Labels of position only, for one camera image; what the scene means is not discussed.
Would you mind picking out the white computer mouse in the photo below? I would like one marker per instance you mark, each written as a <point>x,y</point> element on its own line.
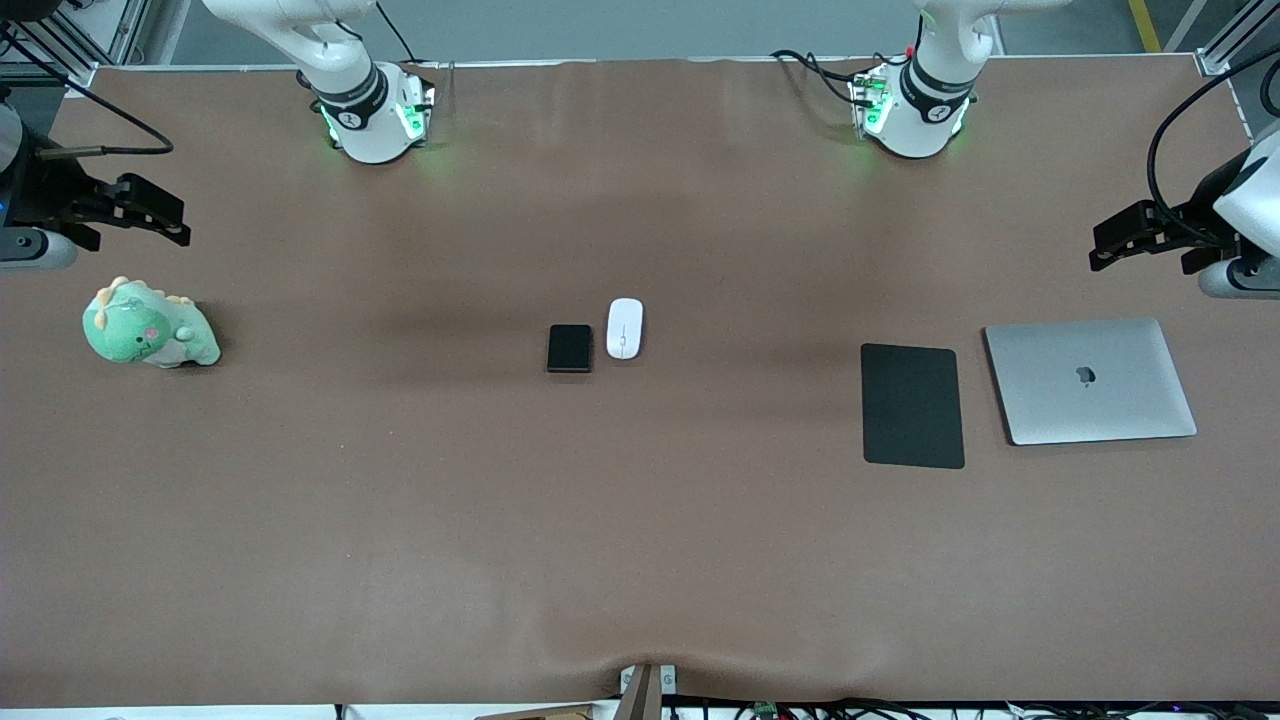
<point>624,328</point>

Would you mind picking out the black phone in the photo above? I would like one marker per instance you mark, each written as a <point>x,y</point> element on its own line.
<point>570,348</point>

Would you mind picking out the black mouse pad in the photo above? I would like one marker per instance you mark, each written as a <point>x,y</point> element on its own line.
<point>912,405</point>

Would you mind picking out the aluminium frame profile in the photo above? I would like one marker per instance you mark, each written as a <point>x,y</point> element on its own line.
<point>1225,45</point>
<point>125,25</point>

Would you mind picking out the green dinosaur plush toy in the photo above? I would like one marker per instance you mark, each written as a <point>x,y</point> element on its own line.
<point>140,330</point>

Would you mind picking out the silver laptop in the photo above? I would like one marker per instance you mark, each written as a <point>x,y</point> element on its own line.
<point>1090,385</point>

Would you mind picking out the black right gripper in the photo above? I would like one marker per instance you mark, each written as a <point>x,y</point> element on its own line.
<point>42,192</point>

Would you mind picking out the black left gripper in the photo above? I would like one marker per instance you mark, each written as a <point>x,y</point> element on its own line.
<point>1203,213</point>

